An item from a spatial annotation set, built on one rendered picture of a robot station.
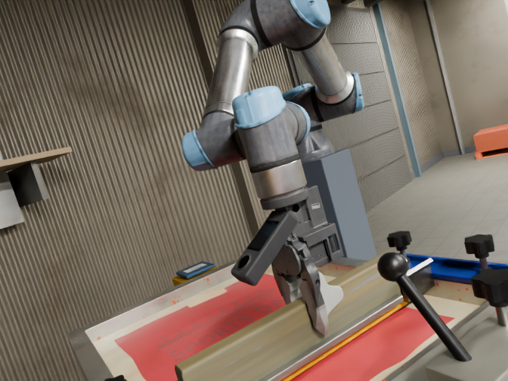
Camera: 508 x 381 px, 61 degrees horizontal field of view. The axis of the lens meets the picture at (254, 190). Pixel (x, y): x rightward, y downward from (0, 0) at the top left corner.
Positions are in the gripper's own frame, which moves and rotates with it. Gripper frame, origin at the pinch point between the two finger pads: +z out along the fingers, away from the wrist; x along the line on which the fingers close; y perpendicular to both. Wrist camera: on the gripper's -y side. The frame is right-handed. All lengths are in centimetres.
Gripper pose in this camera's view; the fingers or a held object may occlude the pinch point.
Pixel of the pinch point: (308, 325)
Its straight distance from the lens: 67.6
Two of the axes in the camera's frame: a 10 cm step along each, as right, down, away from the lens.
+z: 2.8, 9.5, 1.1
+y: 8.2, -3.0, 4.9
